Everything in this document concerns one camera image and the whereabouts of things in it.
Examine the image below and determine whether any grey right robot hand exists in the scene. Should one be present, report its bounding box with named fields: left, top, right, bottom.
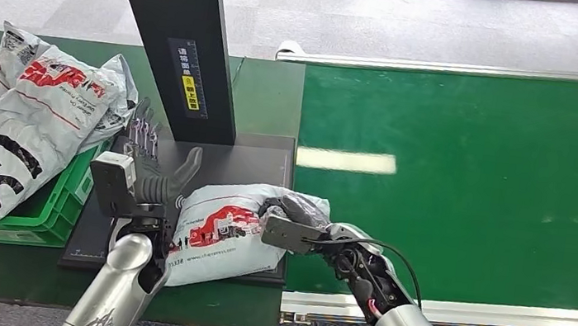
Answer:
left=257, top=190, right=336, bottom=232

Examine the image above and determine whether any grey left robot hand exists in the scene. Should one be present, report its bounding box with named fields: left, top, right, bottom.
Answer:
left=117, top=96, right=211, bottom=212

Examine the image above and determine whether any grey mailer package red print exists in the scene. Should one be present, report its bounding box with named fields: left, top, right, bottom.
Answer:
left=163, top=172, right=335, bottom=307

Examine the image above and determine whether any black weighing scale platform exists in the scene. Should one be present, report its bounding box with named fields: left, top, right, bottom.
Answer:
left=59, top=110, right=305, bottom=295

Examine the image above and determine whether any green plastic basket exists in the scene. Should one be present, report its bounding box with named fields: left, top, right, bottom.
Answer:
left=0, top=126, right=116, bottom=260

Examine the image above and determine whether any small crumpled grey mailer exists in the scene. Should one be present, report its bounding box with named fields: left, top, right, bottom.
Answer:
left=78, top=50, right=145, bottom=158

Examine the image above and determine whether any black and yellow column label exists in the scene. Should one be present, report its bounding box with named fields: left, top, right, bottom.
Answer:
left=157, top=35, right=218, bottom=121

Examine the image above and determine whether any white conveyor roller end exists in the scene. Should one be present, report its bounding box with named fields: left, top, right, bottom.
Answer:
left=275, top=38, right=310, bottom=64

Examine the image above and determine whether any black scale column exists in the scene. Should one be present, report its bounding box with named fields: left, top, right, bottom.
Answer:
left=87, top=0, right=255, bottom=150

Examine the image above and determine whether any green conveyor belt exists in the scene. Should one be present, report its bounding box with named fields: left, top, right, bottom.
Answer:
left=277, top=41, right=578, bottom=326

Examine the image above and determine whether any grey mailer with QR codes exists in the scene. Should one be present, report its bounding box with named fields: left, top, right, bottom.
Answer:
left=0, top=19, right=57, bottom=112

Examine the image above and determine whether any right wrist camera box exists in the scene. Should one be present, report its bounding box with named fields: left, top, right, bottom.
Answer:
left=258, top=211, right=329, bottom=258

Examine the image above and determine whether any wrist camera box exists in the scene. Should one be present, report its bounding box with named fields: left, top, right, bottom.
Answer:
left=83, top=149, right=142, bottom=220
left=258, top=211, right=329, bottom=258

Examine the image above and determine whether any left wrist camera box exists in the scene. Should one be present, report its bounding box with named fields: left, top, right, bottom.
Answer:
left=83, top=149, right=142, bottom=220

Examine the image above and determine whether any small metal rail latch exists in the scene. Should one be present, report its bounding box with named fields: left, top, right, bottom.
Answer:
left=278, top=309, right=314, bottom=326

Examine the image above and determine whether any thin dark table cable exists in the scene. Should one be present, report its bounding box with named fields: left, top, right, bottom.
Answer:
left=228, top=54, right=247, bottom=89

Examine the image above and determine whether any aluminium conveyor side rail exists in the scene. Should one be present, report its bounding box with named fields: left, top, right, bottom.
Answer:
left=279, top=271, right=578, bottom=326
left=275, top=31, right=578, bottom=99

